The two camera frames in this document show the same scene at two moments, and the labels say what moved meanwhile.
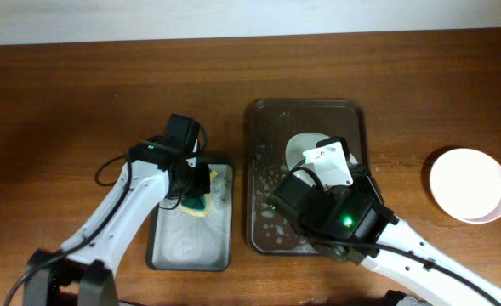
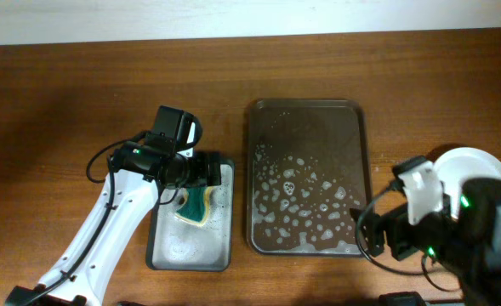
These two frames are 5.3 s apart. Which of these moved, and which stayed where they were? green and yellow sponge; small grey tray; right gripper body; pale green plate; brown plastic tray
Moved: right gripper body; green and yellow sponge; pale green plate
Stayed: brown plastic tray; small grey tray
